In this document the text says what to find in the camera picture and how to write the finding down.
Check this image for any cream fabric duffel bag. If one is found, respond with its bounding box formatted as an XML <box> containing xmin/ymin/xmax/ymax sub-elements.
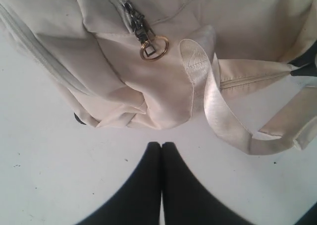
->
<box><xmin>0</xmin><ymin>0</ymin><xmax>317</xmax><ymax>155</ymax></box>

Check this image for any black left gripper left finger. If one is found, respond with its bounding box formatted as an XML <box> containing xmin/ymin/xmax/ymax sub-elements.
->
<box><xmin>79</xmin><ymin>142</ymin><xmax>161</xmax><ymax>225</ymax></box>

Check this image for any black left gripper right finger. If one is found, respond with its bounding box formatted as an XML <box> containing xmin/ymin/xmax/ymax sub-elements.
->
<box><xmin>161</xmin><ymin>142</ymin><xmax>250</xmax><ymax>225</ymax></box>

